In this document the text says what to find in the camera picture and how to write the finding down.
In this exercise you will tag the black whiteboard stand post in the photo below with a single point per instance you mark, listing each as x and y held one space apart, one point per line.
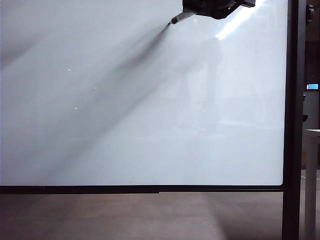
293 125

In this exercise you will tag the gray cabinet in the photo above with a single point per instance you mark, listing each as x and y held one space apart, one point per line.
313 110

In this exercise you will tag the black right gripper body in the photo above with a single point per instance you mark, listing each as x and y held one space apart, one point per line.
212 7

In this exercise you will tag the small blue lit screen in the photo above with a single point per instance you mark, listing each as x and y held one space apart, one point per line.
313 86

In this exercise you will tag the white whiteboard with black frame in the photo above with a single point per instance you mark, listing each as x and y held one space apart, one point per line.
140 112

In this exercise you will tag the white marker pen black cap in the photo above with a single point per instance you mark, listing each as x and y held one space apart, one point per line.
180 17

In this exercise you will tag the white table with legs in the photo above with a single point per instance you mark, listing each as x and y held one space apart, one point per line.
310 187

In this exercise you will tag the black stand locking knob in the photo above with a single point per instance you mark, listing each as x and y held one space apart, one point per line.
310 12

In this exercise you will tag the black pen holder clip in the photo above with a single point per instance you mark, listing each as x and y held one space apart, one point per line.
304 96
305 118

